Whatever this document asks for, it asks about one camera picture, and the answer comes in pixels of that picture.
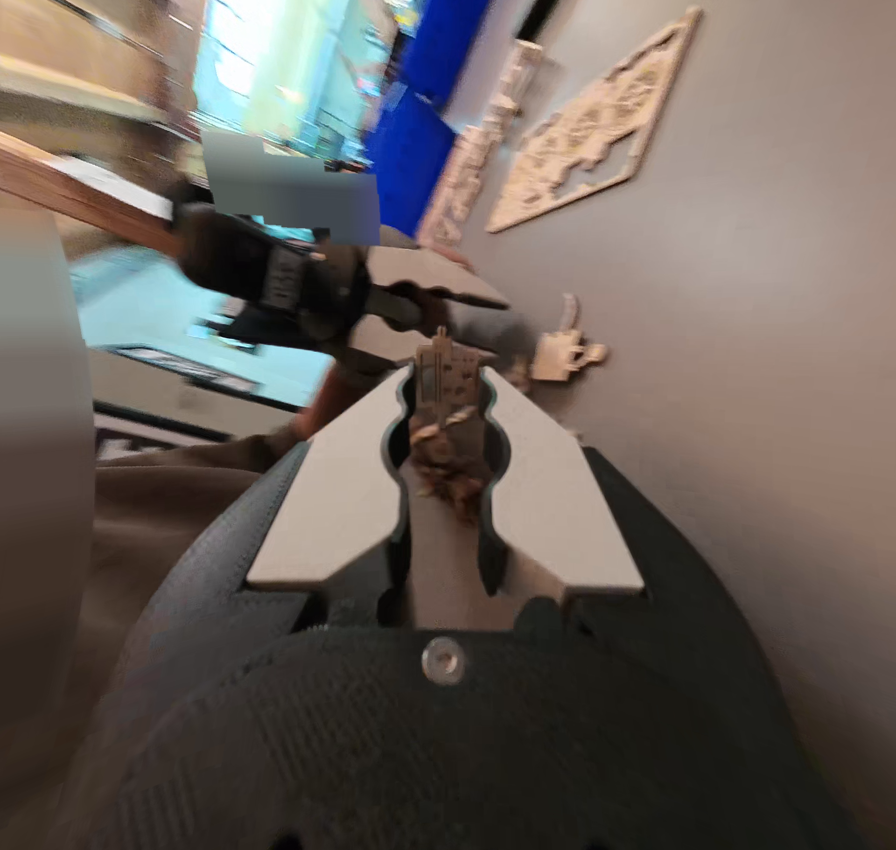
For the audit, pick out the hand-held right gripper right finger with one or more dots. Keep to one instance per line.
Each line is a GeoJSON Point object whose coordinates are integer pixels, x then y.
{"type": "Point", "coordinates": [560, 507]}

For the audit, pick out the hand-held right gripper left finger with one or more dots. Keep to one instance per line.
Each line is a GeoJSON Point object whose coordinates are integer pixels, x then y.
{"type": "Point", "coordinates": [336, 500]}

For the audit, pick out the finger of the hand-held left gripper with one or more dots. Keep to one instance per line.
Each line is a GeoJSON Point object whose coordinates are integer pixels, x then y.
{"type": "Point", "coordinates": [392, 343]}
{"type": "Point", "coordinates": [427, 273]}

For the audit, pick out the cross-shaped wooden puzzle piece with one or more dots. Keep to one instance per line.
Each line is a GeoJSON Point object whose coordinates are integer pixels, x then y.
{"type": "Point", "coordinates": [451, 374]}

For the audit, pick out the notched wooden puzzle piece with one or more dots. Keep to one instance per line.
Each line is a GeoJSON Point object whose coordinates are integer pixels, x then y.
{"type": "Point", "coordinates": [556, 357]}

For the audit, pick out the grey desk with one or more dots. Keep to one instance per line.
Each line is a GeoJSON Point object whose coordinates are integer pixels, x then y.
{"type": "Point", "coordinates": [735, 339]}

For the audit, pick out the row of wooden puzzle parts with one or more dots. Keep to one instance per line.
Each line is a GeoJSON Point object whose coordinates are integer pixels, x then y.
{"type": "Point", "coordinates": [469, 171]}

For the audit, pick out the wooden motorcycle model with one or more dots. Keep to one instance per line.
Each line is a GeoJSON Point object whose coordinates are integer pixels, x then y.
{"type": "Point", "coordinates": [451, 479]}

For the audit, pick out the wooden shelf board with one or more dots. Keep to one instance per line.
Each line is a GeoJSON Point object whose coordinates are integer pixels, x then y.
{"type": "Point", "coordinates": [84, 192]}

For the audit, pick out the wooden puzzle sheet with wheels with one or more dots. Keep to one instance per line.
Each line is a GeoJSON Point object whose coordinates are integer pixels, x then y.
{"type": "Point", "coordinates": [595, 129]}

